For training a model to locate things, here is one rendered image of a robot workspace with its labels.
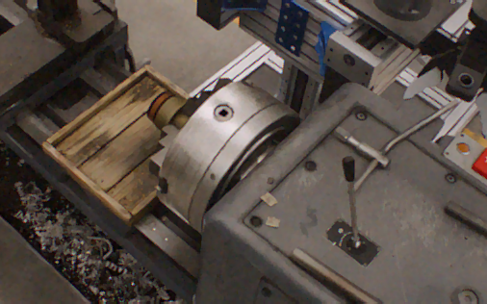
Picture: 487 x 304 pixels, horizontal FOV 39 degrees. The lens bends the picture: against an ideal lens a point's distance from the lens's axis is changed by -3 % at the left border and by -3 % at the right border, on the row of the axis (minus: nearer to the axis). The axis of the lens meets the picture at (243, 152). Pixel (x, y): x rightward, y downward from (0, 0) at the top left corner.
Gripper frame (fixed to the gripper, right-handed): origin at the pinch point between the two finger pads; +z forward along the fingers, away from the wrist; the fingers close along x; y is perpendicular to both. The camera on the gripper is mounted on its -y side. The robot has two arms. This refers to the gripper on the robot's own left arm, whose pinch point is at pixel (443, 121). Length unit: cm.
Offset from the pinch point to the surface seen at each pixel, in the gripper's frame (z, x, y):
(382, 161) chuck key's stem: 13.7, 6.8, 0.3
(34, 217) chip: 84, 87, -2
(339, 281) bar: 18.9, 3.2, -24.8
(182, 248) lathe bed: 56, 39, -7
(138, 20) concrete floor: 112, 145, 133
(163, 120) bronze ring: 30, 52, 0
